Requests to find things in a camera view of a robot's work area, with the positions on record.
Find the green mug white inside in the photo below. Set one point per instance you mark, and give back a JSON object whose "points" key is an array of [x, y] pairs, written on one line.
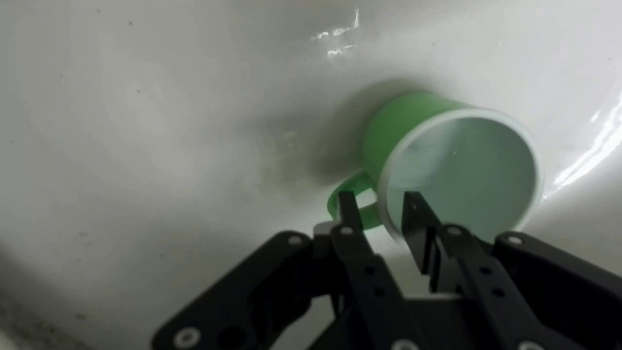
{"points": [[468, 167]]}

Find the white oval sink basin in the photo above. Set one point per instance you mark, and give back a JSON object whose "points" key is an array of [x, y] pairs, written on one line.
{"points": [[163, 128]]}

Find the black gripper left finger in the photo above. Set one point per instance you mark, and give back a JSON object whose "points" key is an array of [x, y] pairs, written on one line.
{"points": [[363, 272]]}

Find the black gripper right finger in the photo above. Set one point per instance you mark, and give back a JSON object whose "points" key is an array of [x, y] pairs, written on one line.
{"points": [[507, 284]]}

